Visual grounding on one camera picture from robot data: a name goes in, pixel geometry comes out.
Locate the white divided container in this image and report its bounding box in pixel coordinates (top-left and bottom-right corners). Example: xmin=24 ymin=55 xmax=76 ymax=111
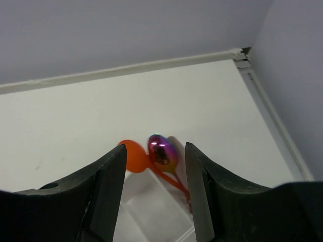
xmin=113 ymin=169 xmax=196 ymax=241

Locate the orange plastic spoon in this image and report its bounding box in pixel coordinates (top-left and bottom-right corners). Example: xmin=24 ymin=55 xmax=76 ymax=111
xmin=118 ymin=140 xmax=190 ymax=202

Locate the iridescent metal spoon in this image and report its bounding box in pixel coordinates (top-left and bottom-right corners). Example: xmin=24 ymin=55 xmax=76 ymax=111
xmin=147 ymin=134 xmax=189 ymax=195

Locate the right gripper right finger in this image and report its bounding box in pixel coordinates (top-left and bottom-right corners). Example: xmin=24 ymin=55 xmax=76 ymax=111
xmin=185 ymin=142 xmax=322 ymax=241

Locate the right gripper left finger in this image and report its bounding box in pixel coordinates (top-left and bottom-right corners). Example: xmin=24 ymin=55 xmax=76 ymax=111
xmin=1 ymin=145 xmax=127 ymax=241

